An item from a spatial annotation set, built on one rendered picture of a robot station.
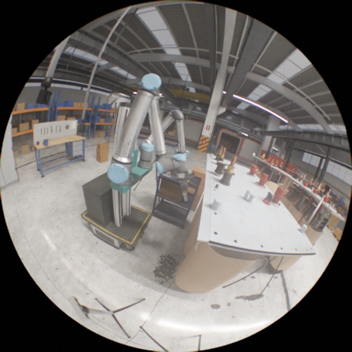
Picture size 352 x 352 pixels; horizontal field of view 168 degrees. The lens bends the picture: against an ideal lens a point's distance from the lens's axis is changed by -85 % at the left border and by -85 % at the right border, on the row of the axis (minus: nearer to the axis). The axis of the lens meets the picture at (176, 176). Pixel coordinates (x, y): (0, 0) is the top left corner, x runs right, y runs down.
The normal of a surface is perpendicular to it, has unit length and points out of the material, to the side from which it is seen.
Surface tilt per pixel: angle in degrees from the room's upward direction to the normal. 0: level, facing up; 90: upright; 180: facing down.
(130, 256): 0
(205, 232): 11
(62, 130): 90
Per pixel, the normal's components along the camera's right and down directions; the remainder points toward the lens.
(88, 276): 0.24, -0.89
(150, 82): 0.26, 0.32
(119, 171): 0.18, 0.51
